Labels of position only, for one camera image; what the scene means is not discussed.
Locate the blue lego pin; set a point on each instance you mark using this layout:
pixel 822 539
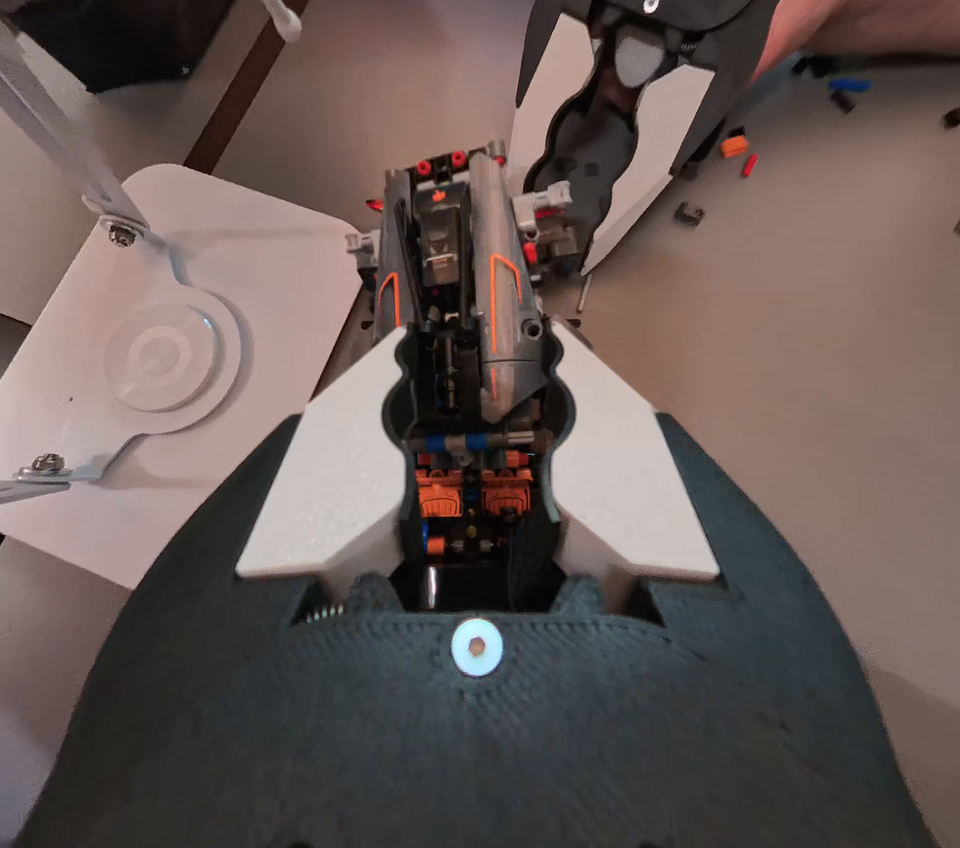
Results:
pixel 849 86

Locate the dark grey curved lego piece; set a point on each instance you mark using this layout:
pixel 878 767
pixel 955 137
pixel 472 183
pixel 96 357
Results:
pixel 690 213

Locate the white book stand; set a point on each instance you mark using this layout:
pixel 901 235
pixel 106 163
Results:
pixel 247 241

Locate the orange lego piece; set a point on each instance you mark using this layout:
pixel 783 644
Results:
pixel 735 146

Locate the light grey lego axle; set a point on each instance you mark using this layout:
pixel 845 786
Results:
pixel 585 293

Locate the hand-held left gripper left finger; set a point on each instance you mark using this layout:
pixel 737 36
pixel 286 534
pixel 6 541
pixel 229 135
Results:
pixel 330 488

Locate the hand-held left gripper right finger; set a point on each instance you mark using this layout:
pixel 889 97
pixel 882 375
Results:
pixel 630 488

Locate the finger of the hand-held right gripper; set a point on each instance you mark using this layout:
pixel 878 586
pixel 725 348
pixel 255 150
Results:
pixel 547 76
pixel 667 128

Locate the grey orange lego car model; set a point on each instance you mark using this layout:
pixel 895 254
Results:
pixel 495 278

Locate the red lego pin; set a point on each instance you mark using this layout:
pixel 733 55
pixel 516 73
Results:
pixel 750 165

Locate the black lego piece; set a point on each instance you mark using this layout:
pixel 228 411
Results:
pixel 812 65
pixel 844 101

